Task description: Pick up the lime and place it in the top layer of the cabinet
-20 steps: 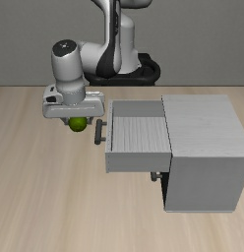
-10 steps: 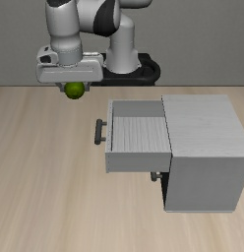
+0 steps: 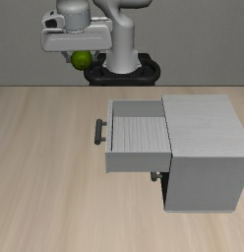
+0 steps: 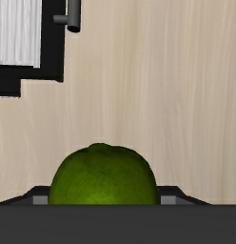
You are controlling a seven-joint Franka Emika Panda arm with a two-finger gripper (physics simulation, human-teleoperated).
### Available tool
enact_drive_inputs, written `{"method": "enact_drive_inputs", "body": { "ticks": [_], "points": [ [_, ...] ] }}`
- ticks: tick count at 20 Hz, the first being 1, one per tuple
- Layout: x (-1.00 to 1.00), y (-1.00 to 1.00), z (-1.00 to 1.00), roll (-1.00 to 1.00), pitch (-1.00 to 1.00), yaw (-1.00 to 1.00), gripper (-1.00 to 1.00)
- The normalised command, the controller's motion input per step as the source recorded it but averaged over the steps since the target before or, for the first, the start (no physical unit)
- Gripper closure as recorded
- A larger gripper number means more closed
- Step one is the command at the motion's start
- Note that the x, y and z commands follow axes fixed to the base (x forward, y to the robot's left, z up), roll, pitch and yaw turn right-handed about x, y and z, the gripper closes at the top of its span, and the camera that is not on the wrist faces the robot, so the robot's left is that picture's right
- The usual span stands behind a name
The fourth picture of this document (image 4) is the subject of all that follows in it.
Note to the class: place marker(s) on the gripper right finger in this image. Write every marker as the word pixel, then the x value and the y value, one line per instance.
pixel 171 192

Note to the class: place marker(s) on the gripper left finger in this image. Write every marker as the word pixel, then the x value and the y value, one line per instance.
pixel 38 192

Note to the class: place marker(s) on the green lime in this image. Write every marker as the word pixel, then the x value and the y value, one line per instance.
pixel 104 174

